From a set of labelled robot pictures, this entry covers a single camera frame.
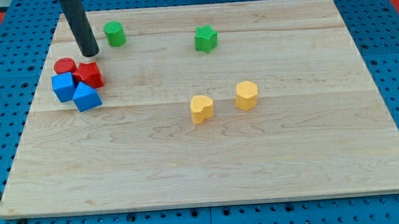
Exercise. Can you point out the yellow heart block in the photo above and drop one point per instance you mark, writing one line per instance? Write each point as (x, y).
(201, 108)

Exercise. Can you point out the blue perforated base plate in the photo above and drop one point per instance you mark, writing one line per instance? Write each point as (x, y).
(25, 37)

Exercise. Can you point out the green star block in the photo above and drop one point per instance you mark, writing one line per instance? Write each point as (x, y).
(206, 38)

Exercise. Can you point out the yellow hexagon block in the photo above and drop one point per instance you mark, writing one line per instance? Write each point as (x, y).
(246, 95)

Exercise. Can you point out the red cylinder block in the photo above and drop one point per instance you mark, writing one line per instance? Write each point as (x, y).
(64, 65)

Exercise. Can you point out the red star block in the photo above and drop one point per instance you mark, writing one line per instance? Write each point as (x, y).
(89, 73)

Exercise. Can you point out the light wooden board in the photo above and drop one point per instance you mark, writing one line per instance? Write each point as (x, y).
(320, 128)

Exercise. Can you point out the blue cube block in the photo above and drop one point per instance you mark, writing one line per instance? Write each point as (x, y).
(63, 86)

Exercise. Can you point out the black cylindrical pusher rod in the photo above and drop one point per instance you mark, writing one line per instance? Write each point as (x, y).
(79, 24)

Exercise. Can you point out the blue triangle block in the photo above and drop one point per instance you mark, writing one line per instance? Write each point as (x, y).
(86, 97)

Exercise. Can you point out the green cylinder block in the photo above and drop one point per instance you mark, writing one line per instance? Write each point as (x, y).
(114, 33)

